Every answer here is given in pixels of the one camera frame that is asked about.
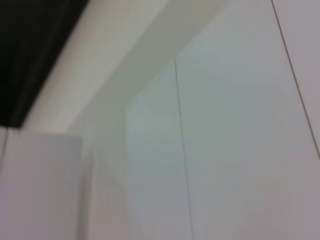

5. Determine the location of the black wall panel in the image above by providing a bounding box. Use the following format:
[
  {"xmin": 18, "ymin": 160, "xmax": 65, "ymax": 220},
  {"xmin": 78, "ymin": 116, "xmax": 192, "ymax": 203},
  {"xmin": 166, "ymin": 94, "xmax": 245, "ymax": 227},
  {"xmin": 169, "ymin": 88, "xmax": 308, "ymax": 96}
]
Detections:
[{"xmin": 0, "ymin": 0, "xmax": 87, "ymax": 130}]

